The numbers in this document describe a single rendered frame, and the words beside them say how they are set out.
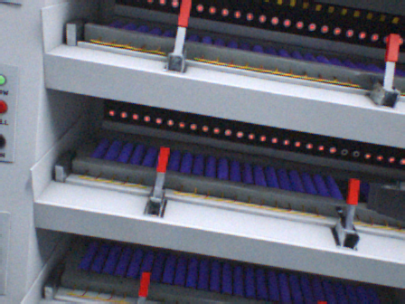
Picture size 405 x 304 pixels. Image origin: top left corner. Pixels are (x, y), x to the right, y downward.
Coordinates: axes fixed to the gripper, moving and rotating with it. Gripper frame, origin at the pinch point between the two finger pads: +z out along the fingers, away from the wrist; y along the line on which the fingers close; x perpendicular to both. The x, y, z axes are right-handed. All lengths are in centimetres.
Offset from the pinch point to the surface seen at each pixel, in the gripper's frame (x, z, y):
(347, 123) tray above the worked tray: 8.4, 7.3, -4.1
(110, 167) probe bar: -2.5, 16.0, -34.5
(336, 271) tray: -11.3, 12.2, -0.5
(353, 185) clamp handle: 0.8, 11.9, -0.2
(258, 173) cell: 0.2, 21.4, -11.7
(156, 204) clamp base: -6.3, 13.3, -26.6
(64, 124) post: 2.8, 16.8, -42.6
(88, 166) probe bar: -2.8, 16.2, -37.9
